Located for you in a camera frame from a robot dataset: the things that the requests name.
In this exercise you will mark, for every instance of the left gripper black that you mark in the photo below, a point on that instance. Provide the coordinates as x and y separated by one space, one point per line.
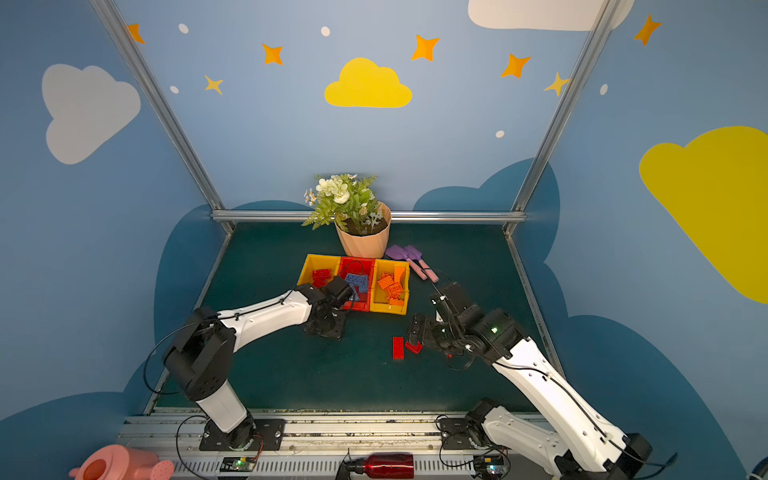
327 324

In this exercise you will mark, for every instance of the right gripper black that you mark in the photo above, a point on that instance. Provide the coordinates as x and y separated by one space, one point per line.
432 335

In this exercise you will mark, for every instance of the red lego brick square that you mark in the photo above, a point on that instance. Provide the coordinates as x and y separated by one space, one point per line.
413 348

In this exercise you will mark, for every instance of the red lego brick tall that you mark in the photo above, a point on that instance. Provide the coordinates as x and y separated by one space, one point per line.
398 348

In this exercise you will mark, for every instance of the orange lego fence piece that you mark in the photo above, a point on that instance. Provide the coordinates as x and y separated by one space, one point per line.
390 286

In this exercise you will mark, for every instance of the orange curved lego piece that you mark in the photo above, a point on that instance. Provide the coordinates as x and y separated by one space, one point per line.
399 273

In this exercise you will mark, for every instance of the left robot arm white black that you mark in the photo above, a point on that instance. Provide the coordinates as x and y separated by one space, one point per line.
201 354

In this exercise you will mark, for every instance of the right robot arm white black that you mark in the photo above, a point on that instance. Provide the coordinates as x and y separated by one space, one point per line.
579 443

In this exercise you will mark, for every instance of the red middle bin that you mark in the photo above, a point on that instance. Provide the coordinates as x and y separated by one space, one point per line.
358 273

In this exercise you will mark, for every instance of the left yellow bin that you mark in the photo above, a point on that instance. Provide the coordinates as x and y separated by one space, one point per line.
315 262

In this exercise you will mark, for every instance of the yellow bin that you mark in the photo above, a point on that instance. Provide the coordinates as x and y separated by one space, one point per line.
315 262
379 302

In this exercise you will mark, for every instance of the right yellow bin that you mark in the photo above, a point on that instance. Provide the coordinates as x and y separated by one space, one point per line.
379 302

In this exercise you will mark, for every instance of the purple pink toy shovel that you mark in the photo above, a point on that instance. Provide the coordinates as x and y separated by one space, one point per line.
396 252

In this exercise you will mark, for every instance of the potted artificial flower plant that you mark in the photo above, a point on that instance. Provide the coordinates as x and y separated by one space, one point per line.
349 203

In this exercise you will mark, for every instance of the red metal bottle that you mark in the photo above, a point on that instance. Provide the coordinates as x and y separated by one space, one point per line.
378 466

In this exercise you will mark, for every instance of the pink watering can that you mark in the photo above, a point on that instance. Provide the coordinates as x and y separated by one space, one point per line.
117 462

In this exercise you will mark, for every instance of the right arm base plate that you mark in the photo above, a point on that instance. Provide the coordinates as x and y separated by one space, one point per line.
459 433

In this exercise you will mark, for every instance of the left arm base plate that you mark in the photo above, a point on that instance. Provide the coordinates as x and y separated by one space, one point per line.
249 435

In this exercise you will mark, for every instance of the aluminium rail base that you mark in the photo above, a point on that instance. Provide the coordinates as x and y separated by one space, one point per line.
314 444

